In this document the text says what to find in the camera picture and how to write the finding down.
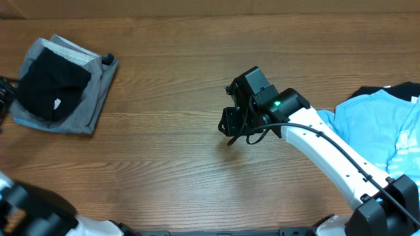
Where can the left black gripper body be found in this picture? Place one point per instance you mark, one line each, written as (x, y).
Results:
(5, 101)

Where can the light blue t-shirt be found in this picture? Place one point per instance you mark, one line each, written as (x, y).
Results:
(382, 128)

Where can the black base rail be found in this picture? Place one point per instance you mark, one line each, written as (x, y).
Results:
(285, 231)

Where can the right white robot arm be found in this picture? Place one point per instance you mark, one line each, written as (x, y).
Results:
(380, 205)

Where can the black garment under blue shirt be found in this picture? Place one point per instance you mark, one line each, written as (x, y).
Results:
(405, 91)

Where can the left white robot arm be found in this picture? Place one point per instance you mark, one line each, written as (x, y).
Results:
(31, 210)

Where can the light blue cloth under shorts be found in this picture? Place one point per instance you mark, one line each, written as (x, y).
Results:
(30, 124)

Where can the grey folded shorts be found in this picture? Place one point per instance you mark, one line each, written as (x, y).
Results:
(83, 118)

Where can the black t-shirt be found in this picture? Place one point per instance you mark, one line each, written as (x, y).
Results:
(52, 87)

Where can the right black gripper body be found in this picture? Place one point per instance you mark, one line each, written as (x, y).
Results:
(241, 122)

